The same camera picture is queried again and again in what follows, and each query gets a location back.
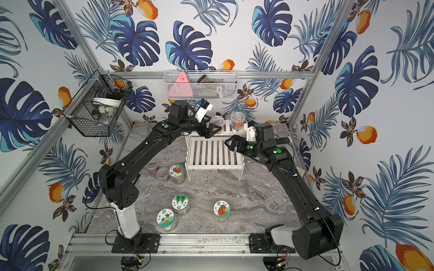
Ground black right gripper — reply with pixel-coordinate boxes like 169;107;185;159
225;135;264;158

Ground white slatted wooden shelf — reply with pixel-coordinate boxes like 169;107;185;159
185;120;246;180

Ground clear lidless jar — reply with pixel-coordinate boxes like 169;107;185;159
156;167;170;182
146;159;159;175

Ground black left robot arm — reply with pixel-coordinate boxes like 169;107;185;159
99;99;222;240

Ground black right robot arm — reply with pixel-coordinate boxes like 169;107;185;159
224;124;344;260

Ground tomato lid seed jar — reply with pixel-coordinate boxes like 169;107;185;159
169;164;186;184

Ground strawberry lid seed jar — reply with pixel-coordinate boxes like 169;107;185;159
213;201;231;222

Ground carrot lid seed jar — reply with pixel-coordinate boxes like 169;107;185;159
157;208;177;231

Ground black remote control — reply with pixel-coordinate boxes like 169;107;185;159
274;137;291;145

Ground pink triangle object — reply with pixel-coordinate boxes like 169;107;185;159
168;72;193;99

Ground green tree lid jar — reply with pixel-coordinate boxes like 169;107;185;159
172;194;191;216

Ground white bowl in basket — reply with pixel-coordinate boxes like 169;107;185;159
93;98;122;107

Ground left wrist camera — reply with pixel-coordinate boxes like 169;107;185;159
194;99;213;122

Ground clear wall-mounted tray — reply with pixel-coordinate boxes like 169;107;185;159
163;70;238;100

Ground black wire basket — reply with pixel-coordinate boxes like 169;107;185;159
62;70;132;137

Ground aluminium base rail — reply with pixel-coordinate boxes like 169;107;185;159
66;233;277;257

